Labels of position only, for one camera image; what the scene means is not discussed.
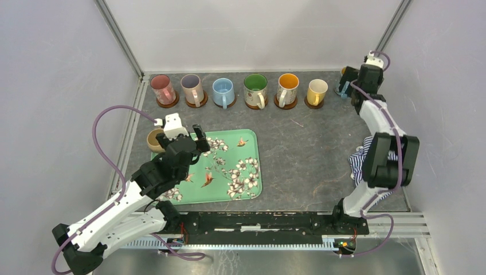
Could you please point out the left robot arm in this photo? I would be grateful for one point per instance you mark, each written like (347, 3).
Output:
(86, 243)

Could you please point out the blue striped cloth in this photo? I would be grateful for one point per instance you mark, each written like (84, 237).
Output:
(356, 161)

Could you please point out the pink mug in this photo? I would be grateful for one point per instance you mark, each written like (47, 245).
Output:
(163, 88)

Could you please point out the dark wooden coaster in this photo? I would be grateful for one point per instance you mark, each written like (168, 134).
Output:
(320, 105)

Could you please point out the green floral tray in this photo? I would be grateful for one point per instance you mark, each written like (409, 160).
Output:
(229, 171)

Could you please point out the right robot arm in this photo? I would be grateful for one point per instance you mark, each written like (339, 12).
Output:
(380, 175)

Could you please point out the purple interior mug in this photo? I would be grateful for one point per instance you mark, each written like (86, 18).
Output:
(192, 87)

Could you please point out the light blue mug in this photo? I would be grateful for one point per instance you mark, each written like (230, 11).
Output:
(223, 91)

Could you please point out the orange interior mug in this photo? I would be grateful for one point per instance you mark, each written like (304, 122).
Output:
(287, 88)

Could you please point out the green interior floral mug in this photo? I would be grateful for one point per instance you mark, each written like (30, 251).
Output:
(255, 88)

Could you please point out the beige mug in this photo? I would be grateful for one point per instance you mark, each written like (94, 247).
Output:
(153, 143)

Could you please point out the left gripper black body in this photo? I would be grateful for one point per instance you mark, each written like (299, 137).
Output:
(164, 140)

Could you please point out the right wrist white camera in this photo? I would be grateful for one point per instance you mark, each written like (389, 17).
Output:
(371, 59)

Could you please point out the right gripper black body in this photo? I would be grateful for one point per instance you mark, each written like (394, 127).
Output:
(379, 81)

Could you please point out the blue orange-interior mug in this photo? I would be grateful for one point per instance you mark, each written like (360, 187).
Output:
(341, 88)

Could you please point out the cream yellow-handled mug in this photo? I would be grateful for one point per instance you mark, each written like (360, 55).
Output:
(316, 92)

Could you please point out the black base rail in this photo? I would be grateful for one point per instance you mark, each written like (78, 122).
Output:
(263, 228)

